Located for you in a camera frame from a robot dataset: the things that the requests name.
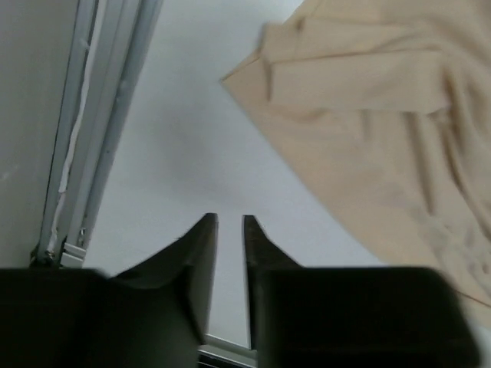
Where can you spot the aluminium rail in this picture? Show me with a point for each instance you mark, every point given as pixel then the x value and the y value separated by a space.
pixel 109 47
pixel 217 352

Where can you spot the beige trousers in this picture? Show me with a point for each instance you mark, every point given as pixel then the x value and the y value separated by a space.
pixel 382 109

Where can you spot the left aluminium rail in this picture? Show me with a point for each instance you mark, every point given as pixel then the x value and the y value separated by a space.
pixel 109 47

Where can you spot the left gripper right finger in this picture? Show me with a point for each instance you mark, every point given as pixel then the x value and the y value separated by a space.
pixel 260 254

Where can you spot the front aluminium rail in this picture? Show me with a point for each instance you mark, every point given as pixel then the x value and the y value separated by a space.
pixel 217 352

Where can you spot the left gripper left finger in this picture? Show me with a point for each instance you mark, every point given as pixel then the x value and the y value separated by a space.
pixel 188 266

